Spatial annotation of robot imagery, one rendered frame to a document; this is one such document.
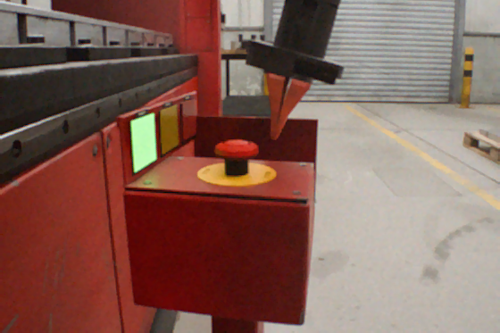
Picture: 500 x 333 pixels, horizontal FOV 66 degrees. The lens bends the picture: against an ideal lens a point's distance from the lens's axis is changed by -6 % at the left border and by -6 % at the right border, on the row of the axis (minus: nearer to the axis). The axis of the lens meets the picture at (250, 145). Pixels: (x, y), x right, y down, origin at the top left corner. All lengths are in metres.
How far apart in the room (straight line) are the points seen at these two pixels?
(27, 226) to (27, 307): 0.09
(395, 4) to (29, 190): 7.35
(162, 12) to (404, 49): 5.97
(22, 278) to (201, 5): 1.77
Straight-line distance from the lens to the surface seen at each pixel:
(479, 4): 8.29
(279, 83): 0.42
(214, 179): 0.36
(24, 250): 0.48
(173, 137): 0.45
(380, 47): 7.50
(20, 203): 0.47
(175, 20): 2.10
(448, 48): 7.95
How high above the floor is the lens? 0.89
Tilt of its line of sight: 13 degrees down
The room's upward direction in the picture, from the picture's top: straight up
